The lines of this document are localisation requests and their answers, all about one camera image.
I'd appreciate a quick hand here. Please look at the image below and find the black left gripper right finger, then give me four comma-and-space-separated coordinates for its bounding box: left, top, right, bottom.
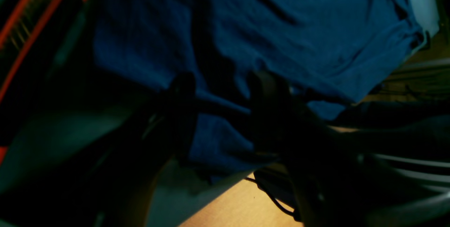
248, 71, 449, 227

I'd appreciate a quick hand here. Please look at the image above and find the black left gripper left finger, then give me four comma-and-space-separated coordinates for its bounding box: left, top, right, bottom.
1, 73, 197, 227

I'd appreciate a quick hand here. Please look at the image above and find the blue t-shirt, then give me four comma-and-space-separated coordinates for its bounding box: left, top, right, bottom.
93, 0, 426, 185

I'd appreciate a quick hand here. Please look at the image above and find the teal table cloth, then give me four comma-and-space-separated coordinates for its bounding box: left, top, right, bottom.
1, 0, 400, 194

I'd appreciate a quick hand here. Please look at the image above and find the orange black utility knife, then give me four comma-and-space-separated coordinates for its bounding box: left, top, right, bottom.
0, 0, 87, 160

